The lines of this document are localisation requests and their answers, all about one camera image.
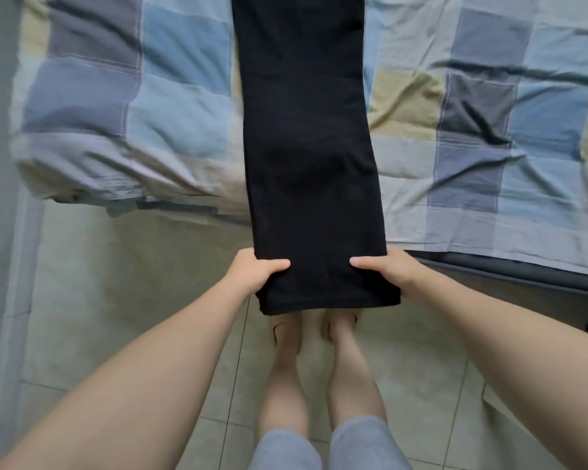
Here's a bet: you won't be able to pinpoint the person's left forearm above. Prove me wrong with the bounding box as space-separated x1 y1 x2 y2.
0 279 251 470

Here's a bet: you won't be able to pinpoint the person's left leg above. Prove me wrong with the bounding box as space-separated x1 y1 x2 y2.
257 313 312 441

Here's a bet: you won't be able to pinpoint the person's leg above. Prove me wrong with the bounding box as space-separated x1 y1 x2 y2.
257 313 312 441
321 310 388 431

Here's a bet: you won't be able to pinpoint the person's left hand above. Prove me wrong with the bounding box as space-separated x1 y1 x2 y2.
220 247 292 300

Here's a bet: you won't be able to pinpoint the person's white shorts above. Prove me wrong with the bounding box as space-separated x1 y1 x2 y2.
247 416 415 470

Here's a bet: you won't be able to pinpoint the bed with plaid sheet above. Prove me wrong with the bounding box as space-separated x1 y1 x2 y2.
10 0 588 300

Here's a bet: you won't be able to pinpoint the person's right leg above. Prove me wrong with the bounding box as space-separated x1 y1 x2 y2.
321 310 388 431

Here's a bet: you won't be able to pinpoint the person's right hand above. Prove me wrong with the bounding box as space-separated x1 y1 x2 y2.
349 247 433 302

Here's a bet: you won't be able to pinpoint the person's right forearm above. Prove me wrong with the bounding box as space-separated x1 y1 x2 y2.
406 269 588 470

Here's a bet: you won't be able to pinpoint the plaid quilt with orange tags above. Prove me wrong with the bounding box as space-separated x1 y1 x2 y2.
10 0 256 226

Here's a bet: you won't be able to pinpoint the black trousers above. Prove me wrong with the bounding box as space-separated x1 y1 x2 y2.
230 0 403 316

